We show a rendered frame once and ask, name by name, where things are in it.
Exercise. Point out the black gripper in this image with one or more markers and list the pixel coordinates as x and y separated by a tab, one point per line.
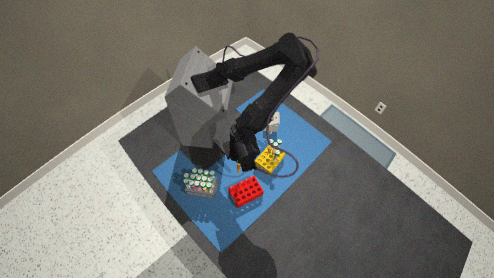
226	147

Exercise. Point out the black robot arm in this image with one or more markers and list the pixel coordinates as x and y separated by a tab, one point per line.
254	118

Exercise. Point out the yellow rack with round wells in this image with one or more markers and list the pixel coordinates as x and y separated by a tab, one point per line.
262	162

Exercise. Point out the blue bench mat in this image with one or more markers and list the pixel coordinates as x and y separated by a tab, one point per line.
219	219

